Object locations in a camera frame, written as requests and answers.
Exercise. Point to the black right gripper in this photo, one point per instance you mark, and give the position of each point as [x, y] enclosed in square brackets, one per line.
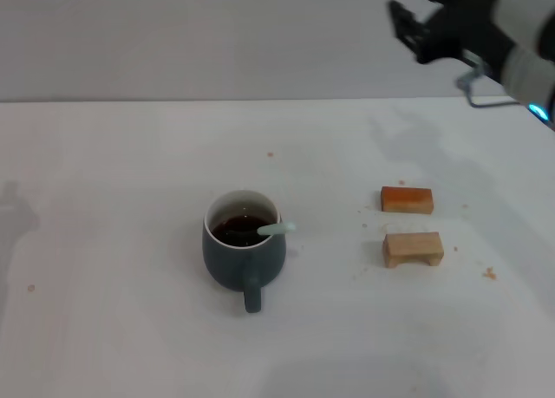
[464, 29]

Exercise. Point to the reddish brown wooden block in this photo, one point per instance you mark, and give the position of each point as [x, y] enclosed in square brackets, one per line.
[405, 200]

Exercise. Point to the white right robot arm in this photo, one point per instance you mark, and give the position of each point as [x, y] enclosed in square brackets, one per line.
[529, 77]

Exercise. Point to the light wooden block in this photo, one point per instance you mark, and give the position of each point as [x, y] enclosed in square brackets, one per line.
[412, 246]

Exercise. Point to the dark grey ceramic coffee cup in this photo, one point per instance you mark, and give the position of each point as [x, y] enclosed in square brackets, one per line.
[225, 263]

